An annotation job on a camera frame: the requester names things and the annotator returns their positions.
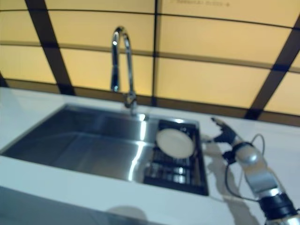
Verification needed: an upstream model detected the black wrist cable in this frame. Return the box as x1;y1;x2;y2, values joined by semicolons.
224;134;266;202

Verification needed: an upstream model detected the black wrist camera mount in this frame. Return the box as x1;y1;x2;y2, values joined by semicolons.
222;150;238;165

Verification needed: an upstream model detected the chrome kitchen faucet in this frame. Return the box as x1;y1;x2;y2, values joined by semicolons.
110;25;138;117

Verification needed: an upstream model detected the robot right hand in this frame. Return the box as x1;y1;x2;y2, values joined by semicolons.
210;117;242;148

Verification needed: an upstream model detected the stainless steel sink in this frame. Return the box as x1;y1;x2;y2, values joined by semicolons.
0;103;209;196

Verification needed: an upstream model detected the black dish drying rack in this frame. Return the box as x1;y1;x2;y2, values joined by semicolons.
142;119;209;196

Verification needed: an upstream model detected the small beige plate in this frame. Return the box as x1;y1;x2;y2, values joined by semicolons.
156;127;195;159

